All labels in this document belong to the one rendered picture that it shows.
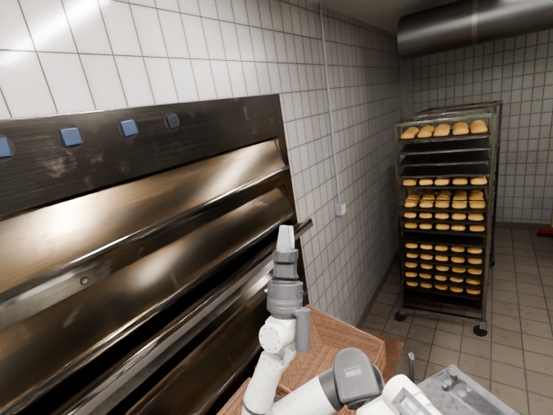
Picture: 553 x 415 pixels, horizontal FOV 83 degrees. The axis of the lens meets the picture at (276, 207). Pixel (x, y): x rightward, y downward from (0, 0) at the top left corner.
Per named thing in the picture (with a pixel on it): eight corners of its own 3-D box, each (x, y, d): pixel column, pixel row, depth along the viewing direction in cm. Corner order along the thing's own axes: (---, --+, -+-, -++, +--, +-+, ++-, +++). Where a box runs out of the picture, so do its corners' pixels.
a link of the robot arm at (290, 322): (279, 292, 83) (277, 336, 83) (255, 300, 74) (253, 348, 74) (318, 299, 77) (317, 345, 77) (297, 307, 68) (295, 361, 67)
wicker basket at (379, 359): (261, 410, 160) (251, 368, 151) (311, 338, 203) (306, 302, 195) (351, 458, 132) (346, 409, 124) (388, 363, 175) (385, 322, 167)
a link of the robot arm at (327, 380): (328, 381, 88) (369, 356, 88) (344, 415, 82) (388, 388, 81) (313, 371, 80) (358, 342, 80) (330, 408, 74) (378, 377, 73)
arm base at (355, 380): (337, 380, 89) (369, 355, 89) (365, 426, 80) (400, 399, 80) (319, 366, 79) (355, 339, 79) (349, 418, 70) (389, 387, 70)
